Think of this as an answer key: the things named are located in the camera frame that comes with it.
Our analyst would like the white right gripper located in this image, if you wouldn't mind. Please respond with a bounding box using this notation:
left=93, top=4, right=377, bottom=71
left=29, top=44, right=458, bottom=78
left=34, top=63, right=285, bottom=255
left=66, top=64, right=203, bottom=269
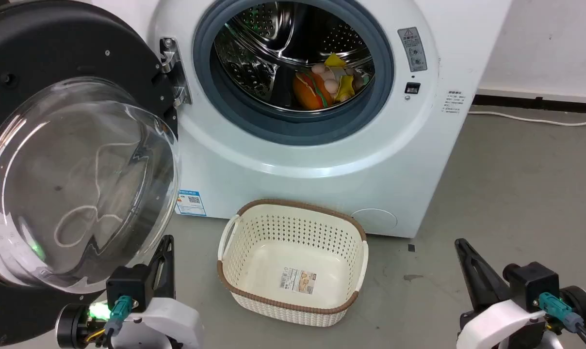
left=455, top=238, right=549, bottom=349

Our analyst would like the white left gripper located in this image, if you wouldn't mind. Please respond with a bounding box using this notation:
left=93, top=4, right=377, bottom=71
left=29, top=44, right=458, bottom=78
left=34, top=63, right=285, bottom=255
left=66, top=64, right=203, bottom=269
left=110, top=235, right=206, bottom=349

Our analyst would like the white front-load washing machine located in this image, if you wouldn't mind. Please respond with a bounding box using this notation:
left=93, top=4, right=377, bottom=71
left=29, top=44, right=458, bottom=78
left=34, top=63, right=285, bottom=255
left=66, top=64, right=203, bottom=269
left=92, top=0, right=513, bottom=239

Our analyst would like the metal door hinge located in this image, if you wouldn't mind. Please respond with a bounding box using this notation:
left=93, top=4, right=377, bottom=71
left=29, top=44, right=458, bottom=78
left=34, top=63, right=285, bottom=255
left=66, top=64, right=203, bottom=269
left=159, top=37, right=193, bottom=108

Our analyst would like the round washer door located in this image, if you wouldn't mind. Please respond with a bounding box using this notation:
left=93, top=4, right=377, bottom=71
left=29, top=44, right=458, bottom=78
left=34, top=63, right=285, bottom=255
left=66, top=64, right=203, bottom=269
left=0, top=0, right=181, bottom=348

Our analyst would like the blue energy label sticker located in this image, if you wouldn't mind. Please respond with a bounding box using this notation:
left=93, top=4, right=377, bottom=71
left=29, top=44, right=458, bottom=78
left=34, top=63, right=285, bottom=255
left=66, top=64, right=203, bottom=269
left=175, top=190, right=208, bottom=218

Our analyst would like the round drain filter cover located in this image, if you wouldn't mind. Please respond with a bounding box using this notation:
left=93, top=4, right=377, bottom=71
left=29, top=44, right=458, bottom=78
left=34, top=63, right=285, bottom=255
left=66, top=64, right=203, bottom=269
left=349, top=208, right=399, bottom=237

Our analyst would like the cream plastic laundry basket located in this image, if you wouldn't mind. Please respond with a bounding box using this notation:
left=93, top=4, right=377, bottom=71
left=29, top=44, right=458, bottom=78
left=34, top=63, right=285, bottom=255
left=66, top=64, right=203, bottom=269
left=217, top=198, right=370, bottom=328

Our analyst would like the product label sticker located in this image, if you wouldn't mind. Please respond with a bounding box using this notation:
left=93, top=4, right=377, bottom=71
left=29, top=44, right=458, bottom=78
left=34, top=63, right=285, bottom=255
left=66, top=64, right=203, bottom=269
left=279, top=266, right=318, bottom=295

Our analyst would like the small text notice sticker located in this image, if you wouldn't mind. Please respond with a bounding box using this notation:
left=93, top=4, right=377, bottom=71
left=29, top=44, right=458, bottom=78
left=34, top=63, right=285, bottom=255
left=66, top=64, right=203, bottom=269
left=440, top=89, right=469, bottom=115

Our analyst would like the black baseboard strip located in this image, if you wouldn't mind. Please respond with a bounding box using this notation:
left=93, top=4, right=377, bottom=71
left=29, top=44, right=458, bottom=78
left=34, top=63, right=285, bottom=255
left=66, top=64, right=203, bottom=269
left=472, top=94, right=586, bottom=116

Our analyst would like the orange hamburger plush toy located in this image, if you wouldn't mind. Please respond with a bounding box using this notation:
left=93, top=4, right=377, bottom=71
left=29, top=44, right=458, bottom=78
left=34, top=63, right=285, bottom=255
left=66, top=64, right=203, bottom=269
left=293, top=72, right=334, bottom=111

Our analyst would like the grey warning sticker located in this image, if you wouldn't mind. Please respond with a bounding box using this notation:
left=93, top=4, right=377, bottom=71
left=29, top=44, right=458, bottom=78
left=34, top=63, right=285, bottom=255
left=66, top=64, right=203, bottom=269
left=397, top=26, right=428, bottom=73

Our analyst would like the doll with yellow clothes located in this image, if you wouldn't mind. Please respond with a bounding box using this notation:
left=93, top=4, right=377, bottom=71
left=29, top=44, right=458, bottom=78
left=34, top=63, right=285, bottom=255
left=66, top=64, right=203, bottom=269
left=312, top=52, right=372, bottom=103

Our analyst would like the left teal plug cable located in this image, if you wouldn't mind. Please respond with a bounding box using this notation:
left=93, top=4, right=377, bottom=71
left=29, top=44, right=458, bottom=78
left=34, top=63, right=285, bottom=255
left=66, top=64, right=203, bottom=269
left=85, top=295, right=133, bottom=346

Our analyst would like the teal plug cable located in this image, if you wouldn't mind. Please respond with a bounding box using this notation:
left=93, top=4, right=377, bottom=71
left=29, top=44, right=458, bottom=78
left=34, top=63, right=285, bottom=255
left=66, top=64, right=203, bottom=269
left=85, top=295, right=133, bottom=346
left=538, top=292, right=586, bottom=349

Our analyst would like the right teal plug cable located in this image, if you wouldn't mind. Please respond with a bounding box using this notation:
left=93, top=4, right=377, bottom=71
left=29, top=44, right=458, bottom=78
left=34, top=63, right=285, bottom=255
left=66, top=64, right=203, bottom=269
left=538, top=292, right=586, bottom=349

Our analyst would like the white floor cable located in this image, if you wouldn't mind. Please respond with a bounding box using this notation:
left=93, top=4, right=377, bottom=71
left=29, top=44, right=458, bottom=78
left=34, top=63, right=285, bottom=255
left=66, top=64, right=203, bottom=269
left=468, top=110, right=586, bottom=127

